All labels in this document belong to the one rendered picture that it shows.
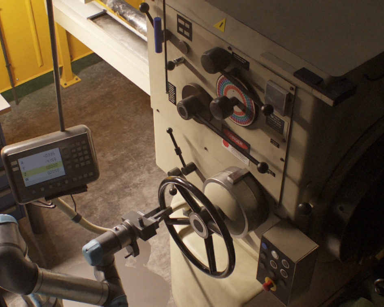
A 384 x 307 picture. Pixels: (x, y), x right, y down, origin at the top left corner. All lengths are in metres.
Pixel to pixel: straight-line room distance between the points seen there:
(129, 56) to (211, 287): 1.12
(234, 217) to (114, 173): 2.11
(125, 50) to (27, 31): 1.62
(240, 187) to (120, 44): 1.25
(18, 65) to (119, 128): 0.84
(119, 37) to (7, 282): 1.55
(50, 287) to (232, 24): 0.93
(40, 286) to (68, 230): 1.91
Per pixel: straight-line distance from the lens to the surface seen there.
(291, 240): 1.97
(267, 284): 2.09
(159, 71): 2.23
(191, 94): 2.08
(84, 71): 4.95
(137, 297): 3.45
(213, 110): 1.87
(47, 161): 2.41
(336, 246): 2.10
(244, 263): 2.83
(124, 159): 4.15
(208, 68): 1.86
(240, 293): 2.74
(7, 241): 1.88
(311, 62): 1.72
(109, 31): 3.11
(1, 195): 3.47
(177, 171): 2.43
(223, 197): 2.03
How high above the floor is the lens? 2.86
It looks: 43 degrees down
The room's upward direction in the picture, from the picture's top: straight up
